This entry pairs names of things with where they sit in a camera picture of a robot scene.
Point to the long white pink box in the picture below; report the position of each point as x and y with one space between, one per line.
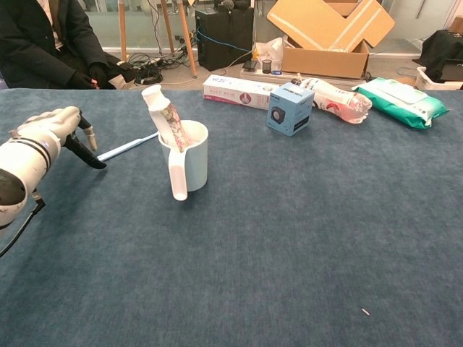
231 92

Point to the green wet wipes pack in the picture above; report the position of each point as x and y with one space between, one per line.
398 101

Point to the white toothpaste tube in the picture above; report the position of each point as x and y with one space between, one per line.
170 119

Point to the open cardboard box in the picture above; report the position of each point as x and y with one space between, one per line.
325 61

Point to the blue cube speaker box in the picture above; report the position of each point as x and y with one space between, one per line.
289 112

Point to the long white power strip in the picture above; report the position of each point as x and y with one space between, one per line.
253 75

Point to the blue table cloth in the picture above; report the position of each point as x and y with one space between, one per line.
253 235

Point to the wooden easel leg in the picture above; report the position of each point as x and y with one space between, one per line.
186 36
168 29
123 32

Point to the black computer tower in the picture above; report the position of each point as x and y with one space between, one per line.
224 39

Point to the small black device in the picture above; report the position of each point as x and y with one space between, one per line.
249 65

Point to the white plastic bag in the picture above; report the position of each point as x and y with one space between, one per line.
269 48

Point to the pink white plastic package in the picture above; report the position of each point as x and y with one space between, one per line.
336 99

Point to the light blue toothbrush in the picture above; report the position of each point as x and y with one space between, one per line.
123 148

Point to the person in black coat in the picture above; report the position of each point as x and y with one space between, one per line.
29 43

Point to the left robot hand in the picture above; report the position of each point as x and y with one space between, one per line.
54 123

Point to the black cloth cover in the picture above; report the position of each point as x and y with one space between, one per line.
441 50

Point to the brown mesh pen holder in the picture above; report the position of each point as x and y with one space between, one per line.
267 67

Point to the white plastic bin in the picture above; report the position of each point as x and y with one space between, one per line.
434 85

